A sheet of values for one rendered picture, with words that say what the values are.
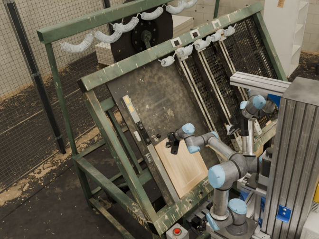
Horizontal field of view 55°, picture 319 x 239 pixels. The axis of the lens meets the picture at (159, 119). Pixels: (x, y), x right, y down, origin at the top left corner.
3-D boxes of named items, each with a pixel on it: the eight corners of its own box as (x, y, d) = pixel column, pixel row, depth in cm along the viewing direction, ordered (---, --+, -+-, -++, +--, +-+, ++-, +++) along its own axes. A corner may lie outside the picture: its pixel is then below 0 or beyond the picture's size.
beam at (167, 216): (152, 234, 242) (159, 236, 232) (145, 221, 240) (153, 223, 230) (292, 113, 356) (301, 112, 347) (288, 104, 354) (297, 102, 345)
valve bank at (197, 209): (196, 243, 250) (195, 225, 236) (183, 233, 259) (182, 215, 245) (233, 207, 276) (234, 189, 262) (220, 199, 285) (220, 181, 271)
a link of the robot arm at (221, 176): (233, 227, 195) (242, 169, 161) (213, 236, 191) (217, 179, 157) (223, 212, 204) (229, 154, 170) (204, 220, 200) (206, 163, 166)
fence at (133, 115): (173, 203, 248) (175, 203, 244) (120, 98, 233) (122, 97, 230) (177, 199, 250) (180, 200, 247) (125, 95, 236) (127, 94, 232)
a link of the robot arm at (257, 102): (266, 96, 188) (267, 105, 182) (255, 107, 196) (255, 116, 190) (255, 91, 187) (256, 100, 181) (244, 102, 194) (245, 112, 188)
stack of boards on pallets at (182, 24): (132, 77, 643) (128, 52, 612) (99, 68, 699) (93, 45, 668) (194, 38, 796) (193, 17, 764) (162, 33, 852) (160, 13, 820)
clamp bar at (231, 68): (252, 136, 306) (272, 135, 286) (204, 26, 288) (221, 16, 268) (258, 132, 311) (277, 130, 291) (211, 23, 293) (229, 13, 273)
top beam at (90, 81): (82, 94, 217) (87, 91, 209) (76, 81, 216) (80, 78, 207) (256, 13, 332) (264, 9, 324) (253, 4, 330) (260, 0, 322)
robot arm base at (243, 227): (251, 223, 207) (252, 214, 201) (241, 240, 197) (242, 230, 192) (231, 213, 215) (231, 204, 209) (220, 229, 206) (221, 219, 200)
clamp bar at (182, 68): (219, 164, 279) (238, 164, 259) (163, 44, 260) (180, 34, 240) (225, 158, 284) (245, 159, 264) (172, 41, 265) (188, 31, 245)
